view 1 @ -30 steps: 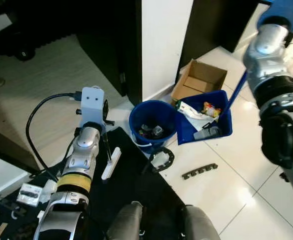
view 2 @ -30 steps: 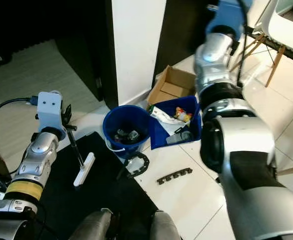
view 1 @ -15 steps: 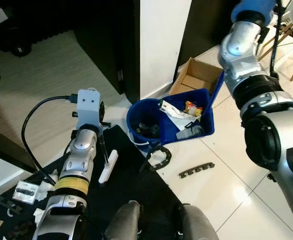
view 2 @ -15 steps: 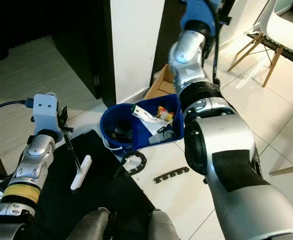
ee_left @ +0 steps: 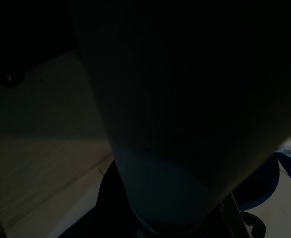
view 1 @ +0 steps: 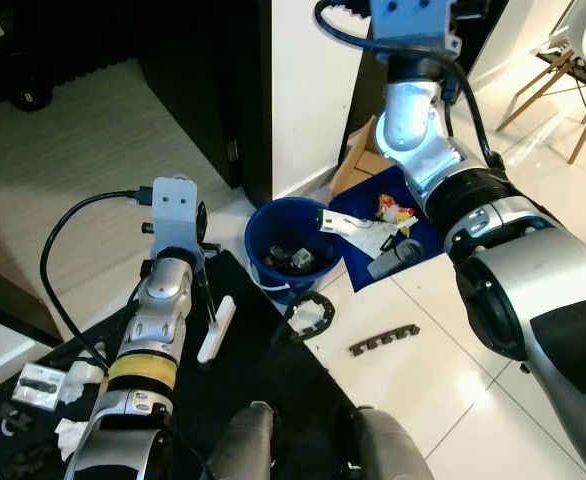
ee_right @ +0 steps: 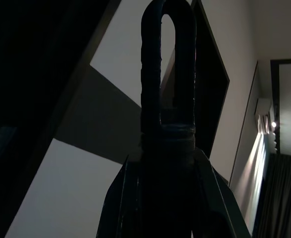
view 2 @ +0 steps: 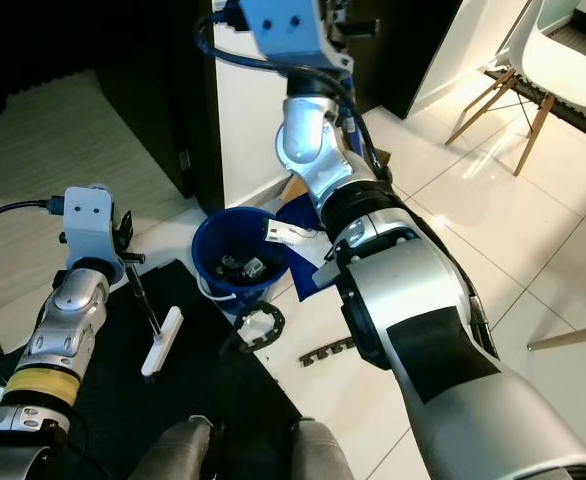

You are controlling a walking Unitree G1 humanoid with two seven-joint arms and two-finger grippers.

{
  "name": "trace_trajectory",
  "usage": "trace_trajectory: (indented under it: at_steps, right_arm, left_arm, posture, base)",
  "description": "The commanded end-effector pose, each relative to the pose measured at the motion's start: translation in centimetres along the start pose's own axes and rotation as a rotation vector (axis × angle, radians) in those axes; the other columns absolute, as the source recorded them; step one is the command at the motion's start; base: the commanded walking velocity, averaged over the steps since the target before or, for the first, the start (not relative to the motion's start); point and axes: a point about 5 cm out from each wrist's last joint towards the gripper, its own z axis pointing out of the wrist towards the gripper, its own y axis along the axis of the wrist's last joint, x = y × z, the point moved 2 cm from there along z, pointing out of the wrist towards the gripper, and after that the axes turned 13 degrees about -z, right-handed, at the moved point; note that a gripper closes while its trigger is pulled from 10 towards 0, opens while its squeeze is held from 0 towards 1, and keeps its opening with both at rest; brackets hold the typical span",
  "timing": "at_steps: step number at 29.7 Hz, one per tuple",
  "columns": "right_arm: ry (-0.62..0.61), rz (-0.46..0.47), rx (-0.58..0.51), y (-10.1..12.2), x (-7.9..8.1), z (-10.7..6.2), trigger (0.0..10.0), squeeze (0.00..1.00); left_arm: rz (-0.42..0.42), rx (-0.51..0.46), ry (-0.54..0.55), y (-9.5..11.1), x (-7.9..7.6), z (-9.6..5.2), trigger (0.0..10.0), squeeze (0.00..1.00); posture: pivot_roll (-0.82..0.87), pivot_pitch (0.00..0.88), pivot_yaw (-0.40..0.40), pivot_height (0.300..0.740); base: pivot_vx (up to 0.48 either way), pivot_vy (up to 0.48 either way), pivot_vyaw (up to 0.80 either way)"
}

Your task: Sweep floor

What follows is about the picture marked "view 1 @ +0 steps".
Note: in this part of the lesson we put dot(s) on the blue plastic dustpan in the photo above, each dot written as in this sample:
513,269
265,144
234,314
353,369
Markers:
353,262

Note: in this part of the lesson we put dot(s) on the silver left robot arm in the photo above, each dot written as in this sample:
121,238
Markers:
158,320

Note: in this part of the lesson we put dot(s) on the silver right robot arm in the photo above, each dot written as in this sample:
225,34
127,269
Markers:
533,290

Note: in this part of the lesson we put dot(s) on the black floor mat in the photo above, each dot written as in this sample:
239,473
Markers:
263,370

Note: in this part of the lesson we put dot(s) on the blue plastic bucket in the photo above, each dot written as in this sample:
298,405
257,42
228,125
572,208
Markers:
273,222

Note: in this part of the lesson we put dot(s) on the metal door latch plate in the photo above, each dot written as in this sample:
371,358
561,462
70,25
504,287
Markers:
233,150

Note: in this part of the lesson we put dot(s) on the silver crumpled wrapper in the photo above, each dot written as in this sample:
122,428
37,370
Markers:
293,258

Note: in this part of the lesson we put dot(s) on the white chair with wooden legs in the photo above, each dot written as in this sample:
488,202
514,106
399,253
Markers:
583,40

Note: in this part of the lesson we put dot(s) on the black open door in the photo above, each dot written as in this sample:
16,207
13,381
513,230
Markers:
203,90

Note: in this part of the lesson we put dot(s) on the white torn paper packet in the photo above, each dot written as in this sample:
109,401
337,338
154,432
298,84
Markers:
358,225

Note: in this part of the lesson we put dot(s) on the open brown cardboard box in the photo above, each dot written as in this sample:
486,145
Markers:
358,150

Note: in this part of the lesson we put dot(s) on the grey plastic scrap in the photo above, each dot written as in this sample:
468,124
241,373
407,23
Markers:
393,258

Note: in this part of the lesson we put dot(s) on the yellow red snack packet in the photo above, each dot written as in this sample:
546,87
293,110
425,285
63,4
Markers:
395,210

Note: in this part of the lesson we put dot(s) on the grey robot left leg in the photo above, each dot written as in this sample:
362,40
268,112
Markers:
241,445

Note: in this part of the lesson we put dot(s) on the grey robot leg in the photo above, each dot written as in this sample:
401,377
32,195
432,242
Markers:
388,450
241,445

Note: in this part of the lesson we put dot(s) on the clear blister pack black part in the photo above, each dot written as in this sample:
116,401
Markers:
41,385

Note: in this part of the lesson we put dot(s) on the black wheeled case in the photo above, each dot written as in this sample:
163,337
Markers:
13,85

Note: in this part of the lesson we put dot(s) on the grey robot right leg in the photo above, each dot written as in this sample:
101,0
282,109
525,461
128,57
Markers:
388,450

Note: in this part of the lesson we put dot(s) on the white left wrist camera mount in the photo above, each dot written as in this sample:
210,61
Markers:
173,215

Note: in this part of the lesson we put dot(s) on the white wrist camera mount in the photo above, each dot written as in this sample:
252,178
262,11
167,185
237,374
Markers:
413,20
173,215

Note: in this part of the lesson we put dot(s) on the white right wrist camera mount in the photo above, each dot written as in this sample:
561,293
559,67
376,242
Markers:
413,20

